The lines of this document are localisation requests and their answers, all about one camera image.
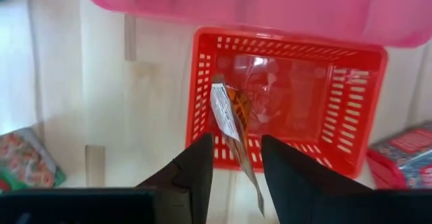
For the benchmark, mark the pink translucent plastic bin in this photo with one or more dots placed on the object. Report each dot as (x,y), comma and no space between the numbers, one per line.
(270,4)

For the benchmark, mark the dark cereal box red label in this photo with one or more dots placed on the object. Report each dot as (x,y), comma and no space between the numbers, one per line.
(405,156)

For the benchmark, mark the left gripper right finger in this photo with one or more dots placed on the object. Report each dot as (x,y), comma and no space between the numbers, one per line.
(293,176)

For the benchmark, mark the red plastic basket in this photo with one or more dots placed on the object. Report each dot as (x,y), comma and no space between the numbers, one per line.
(354,82)

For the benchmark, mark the orange snack packet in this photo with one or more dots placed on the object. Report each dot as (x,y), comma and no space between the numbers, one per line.
(224,112)

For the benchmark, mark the green mini cereal box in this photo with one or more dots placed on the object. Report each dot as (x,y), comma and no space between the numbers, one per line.
(23,160)

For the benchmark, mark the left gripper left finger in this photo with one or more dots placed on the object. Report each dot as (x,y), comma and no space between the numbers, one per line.
(192,176)

